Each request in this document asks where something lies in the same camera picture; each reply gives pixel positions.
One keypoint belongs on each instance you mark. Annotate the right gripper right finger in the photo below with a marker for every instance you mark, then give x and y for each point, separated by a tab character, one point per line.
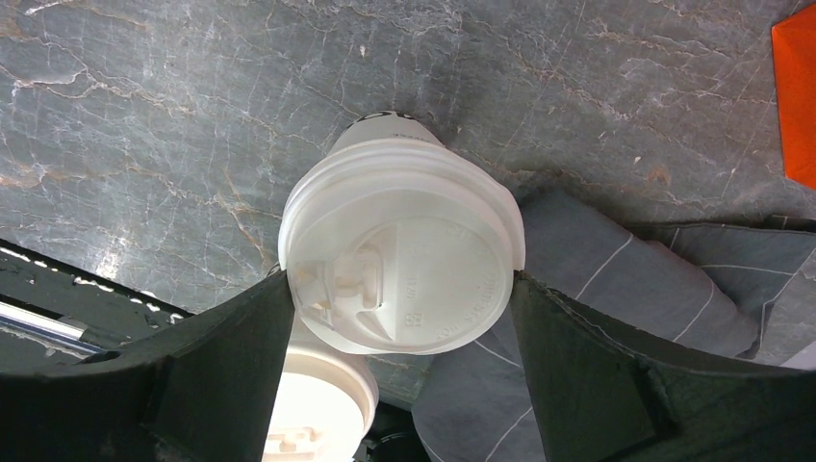
602	390

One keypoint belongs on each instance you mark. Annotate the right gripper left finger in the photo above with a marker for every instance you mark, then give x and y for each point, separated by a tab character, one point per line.
202	390

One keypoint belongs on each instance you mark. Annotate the lidded white coffee cup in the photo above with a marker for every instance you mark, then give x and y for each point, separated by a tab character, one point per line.
325	403

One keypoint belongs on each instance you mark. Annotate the orange paper bag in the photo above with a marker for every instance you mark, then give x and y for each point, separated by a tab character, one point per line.
793	47

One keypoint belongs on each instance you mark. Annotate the dark grey checked cloth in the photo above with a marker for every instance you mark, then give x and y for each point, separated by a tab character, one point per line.
706	286

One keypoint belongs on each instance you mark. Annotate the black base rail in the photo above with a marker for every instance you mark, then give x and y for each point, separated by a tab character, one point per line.
53	313

